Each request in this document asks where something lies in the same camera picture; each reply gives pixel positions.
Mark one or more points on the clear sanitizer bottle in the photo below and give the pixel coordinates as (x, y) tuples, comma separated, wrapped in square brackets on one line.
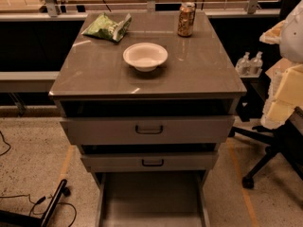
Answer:
[(243, 64), (255, 63)]

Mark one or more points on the white bowl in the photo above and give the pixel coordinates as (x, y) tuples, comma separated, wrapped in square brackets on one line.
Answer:
[(145, 57)]

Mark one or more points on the right clear sanitizer bottle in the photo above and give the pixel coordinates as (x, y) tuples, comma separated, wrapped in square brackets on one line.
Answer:
[(255, 63)]

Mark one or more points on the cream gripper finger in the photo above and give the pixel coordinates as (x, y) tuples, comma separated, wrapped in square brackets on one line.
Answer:
[(287, 94), (272, 35)]

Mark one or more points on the orange soda can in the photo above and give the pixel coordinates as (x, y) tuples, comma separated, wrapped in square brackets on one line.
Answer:
[(186, 19)]

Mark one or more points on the grey drawer cabinet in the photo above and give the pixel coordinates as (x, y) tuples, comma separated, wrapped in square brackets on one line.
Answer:
[(197, 79)]

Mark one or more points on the grey drawer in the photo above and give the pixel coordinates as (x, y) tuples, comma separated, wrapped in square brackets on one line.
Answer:
[(147, 130), (135, 162)]

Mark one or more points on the middle grey drawer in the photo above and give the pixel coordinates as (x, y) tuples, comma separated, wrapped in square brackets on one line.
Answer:
[(135, 162)]

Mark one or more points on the green chip bag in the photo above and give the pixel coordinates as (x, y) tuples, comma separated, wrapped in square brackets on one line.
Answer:
[(105, 28)]

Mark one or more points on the bottom open drawer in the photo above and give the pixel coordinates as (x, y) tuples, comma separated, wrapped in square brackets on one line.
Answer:
[(152, 199)]

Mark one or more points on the left clear sanitizer bottle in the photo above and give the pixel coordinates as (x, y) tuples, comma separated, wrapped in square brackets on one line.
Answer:
[(243, 64)]

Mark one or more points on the top grey drawer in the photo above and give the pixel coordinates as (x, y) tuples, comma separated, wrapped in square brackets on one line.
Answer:
[(147, 130)]

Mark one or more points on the black office chair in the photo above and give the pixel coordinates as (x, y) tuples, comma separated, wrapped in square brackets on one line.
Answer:
[(285, 140)]

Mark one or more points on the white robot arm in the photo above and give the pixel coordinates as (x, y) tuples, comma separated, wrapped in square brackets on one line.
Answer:
[(291, 51)]

